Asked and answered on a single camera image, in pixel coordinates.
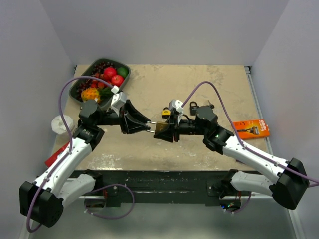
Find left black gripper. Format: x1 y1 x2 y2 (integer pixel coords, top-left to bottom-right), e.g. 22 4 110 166
95 100 151 134

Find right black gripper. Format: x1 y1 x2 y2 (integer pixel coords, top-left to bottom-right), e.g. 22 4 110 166
154 112 207 142

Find brass padlock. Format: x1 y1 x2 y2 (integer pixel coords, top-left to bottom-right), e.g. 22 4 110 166
147 121 169 134

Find yellow padlock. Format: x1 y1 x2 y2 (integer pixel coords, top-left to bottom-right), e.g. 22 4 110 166
161 107 171 119

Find black padlock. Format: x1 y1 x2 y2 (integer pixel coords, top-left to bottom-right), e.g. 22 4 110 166
189 101 198 116

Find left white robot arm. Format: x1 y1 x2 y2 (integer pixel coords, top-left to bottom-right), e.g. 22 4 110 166
19 100 150 228

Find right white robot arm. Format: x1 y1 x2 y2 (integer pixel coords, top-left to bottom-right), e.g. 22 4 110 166
154 106 310 210

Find red apple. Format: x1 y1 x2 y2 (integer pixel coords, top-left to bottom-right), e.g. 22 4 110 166
111 75 124 87

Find green lime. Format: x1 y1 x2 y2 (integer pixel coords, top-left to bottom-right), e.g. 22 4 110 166
117 67 129 78

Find toy pineapple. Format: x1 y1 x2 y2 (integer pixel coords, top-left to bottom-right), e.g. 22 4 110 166
81 88 101 103

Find strawberries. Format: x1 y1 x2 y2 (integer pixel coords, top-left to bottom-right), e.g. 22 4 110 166
90 79 112 89

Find red pomegranate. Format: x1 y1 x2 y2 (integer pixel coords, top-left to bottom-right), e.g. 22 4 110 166
103 67 117 80

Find dark cherries bunch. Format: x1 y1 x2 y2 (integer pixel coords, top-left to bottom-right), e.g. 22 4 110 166
75 61 116 98

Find white tissue roll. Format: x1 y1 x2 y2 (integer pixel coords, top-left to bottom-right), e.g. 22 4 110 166
51 115 74 135

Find orange razor package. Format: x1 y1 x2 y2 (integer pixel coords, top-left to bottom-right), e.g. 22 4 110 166
234 119 270 140

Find red box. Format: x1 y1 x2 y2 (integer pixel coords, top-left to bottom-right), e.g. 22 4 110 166
44 143 69 168

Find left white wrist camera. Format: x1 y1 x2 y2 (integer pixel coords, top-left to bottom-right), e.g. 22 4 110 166
111 86 127 116

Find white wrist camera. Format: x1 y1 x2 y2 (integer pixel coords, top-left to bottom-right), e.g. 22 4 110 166
168 99 184 122
111 86 127 116

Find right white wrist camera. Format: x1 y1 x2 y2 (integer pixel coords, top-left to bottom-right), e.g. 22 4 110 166
168 99 184 122

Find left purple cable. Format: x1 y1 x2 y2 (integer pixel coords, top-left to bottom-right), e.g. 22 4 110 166
26 76 136 233

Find purple cable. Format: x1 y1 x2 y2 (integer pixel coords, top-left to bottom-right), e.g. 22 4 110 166
181 81 319 215
26 76 136 233

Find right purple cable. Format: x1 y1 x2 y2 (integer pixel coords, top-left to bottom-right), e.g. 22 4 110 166
181 81 319 215

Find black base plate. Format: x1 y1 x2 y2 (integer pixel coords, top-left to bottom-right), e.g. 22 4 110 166
67 169 252 208

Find aluminium frame rail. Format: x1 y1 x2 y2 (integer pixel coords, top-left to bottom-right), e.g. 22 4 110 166
244 66 273 154

